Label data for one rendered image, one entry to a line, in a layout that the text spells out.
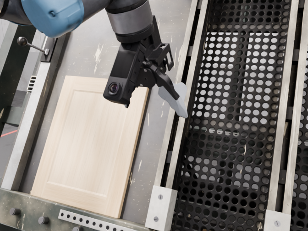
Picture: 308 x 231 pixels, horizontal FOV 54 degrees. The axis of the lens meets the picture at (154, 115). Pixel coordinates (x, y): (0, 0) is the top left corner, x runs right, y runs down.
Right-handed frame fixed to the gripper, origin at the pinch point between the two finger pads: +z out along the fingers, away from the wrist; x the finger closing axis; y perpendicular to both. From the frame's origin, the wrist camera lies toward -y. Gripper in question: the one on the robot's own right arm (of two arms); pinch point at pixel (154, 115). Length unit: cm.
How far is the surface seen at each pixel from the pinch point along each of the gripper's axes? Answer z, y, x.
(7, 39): 6, 36, 97
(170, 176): 31.9, 5.6, 5.5
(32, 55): 218, 312, 516
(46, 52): 9, 33, 72
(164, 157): 29.2, 9.7, 9.1
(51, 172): 37, -3, 53
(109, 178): 37.7, 1.6, 28.7
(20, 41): 1, 28, 75
